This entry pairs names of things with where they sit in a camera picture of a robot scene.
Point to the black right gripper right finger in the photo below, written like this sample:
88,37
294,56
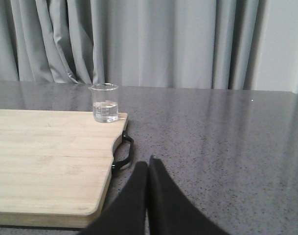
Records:
169,211

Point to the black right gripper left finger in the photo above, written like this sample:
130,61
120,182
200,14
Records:
126,214

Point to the small glass beaker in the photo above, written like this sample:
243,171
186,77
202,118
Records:
104,102

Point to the bamboo cutting board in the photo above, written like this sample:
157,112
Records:
55,166

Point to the grey curtain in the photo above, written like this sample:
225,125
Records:
210,44

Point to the black cutting board handle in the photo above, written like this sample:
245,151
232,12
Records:
124,153

